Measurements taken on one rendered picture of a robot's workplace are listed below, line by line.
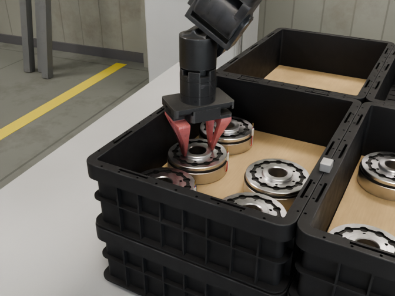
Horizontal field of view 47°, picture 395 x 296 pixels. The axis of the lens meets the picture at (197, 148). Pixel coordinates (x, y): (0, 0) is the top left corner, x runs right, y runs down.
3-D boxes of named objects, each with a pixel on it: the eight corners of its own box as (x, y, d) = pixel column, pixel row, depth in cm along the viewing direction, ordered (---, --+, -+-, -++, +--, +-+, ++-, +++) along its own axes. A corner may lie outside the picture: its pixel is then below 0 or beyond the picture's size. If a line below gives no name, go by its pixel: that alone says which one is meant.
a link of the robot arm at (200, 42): (172, 29, 65) (208, 34, 63) (191, 19, 71) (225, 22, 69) (173, 74, 69) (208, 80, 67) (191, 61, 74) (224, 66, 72)
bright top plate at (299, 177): (299, 203, 66) (300, 199, 65) (235, 185, 70) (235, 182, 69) (316, 170, 73) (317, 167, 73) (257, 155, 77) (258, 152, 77)
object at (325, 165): (329, 173, 59) (330, 165, 58) (318, 170, 59) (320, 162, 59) (332, 167, 60) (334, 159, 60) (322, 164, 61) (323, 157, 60)
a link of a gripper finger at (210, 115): (177, 145, 79) (176, 96, 74) (214, 138, 81) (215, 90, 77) (191, 164, 74) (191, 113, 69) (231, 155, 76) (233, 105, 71)
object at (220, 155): (215, 176, 72) (215, 173, 71) (157, 164, 75) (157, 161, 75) (234, 147, 80) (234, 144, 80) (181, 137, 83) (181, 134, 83)
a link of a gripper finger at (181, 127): (164, 148, 78) (163, 98, 74) (202, 140, 81) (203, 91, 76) (178, 167, 73) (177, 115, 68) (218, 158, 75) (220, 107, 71)
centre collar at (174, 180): (169, 198, 66) (168, 194, 66) (140, 189, 68) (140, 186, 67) (184, 181, 70) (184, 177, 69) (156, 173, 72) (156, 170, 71)
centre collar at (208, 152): (206, 162, 74) (206, 159, 74) (178, 157, 76) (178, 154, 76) (216, 148, 78) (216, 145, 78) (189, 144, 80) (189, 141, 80)
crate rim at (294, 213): (289, 246, 50) (291, 229, 49) (82, 175, 63) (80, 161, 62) (361, 112, 81) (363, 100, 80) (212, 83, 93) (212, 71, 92)
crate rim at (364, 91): (361, 112, 81) (363, 100, 80) (212, 83, 93) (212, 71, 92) (393, 51, 111) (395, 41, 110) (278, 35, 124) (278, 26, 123)
